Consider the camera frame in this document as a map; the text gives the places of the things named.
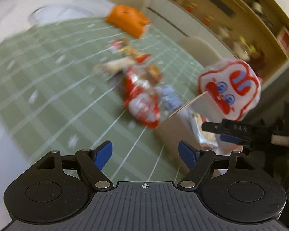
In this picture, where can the wooden display shelf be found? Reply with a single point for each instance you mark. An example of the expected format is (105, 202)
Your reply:
(257, 30)

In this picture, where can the white red bunny bag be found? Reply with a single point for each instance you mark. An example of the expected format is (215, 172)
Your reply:
(233, 85)

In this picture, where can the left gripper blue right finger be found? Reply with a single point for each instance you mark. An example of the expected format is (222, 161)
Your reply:
(188, 154)

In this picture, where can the beige dining chair right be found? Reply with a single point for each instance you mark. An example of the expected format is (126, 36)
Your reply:
(201, 50)

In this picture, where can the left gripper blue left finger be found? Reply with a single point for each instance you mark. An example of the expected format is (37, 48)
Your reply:
(102, 154)

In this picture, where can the large red snack bag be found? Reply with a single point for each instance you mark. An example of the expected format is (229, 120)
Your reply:
(141, 96)

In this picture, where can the orange paper box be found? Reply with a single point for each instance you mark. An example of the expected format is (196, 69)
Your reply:
(129, 20)

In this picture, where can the white round cake packet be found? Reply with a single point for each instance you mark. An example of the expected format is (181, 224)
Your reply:
(205, 139)

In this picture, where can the small red yellow snack packet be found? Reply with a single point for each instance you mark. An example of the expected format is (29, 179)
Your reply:
(122, 45)

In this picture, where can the beige cardboard gift box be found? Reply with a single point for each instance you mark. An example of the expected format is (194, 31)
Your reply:
(176, 127)

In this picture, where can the green grid tablecloth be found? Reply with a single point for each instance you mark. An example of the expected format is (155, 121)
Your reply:
(51, 98)

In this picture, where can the blue white candy packet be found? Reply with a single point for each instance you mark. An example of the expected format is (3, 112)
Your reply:
(170, 98)

